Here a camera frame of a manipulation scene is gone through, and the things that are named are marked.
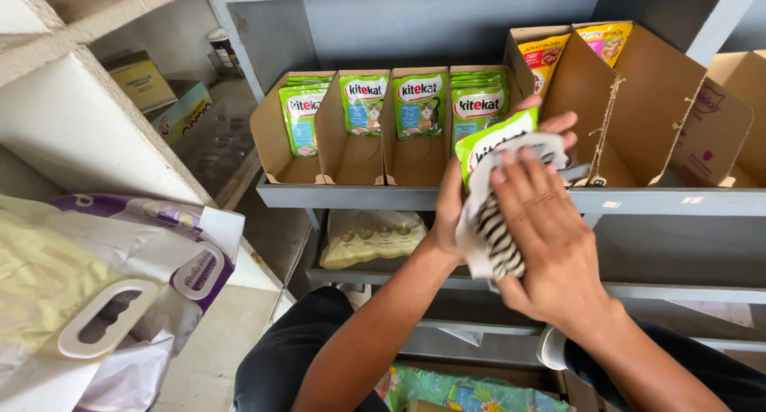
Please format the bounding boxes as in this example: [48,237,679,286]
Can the person's left hand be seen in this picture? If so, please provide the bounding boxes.
[426,95,578,264]

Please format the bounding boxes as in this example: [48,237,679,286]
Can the person's right hand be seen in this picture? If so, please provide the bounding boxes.
[490,146,623,336]

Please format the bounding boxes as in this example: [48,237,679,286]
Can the green cat food pouch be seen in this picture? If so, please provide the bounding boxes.
[339,75,390,136]
[392,73,448,140]
[455,107,539,191]

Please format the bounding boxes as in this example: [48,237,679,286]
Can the white striped cloth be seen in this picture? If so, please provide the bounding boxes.
[455,132,590,293]

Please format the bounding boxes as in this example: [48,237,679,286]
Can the large cardboard display box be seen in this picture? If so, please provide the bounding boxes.
[706,50,766,188]
[504,25,620,188]
[573,21,755,188]

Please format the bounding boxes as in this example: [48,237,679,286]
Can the yellow red pet food pouch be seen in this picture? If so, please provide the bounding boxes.
[517,34,571,96]

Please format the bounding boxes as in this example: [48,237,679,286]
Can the stack of green pouches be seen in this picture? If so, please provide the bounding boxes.
[450,71,511,156]
[278,75,335,157]

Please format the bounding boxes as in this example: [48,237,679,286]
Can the yellow pink pet food pouch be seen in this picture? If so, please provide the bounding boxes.
[576,22,634,67]

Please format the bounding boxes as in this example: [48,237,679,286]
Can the small cardboard display box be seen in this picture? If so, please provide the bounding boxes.
[250,71,336,185]
[382,67,451,187]
[448,65,521,162]
[314,70,391,185]

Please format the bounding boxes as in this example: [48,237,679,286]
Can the grey metal shelf unit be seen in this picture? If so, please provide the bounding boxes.
[206,0,766,365]

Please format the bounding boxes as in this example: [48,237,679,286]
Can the pale yellow bag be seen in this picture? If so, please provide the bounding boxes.
[319,209,428,270]

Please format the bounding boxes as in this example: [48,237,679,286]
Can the person's white shoe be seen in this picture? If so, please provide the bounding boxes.
[535,325,568,371]

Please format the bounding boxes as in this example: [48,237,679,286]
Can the green floral bag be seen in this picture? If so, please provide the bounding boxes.
[377,364,572,412]

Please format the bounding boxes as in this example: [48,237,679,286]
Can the dark can with white lid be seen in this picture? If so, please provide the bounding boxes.
[205,28,243,78]

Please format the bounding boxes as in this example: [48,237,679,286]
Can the person's black trousers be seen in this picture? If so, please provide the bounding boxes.
[233,286,766,412]

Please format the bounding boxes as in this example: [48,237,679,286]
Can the light blue box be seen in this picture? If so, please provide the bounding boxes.
[150,82,215,146]

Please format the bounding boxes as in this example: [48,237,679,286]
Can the yellow cardboard box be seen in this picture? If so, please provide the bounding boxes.
[102,50,178,115]

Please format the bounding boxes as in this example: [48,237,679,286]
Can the white concrete shelf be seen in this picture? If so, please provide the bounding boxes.
[0,0,288,293]

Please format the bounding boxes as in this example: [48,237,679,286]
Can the purple white bag with handle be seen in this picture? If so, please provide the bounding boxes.
[51,193,246,412]

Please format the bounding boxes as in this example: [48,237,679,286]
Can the cream bag with white handle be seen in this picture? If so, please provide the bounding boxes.
[0,193,204,412]

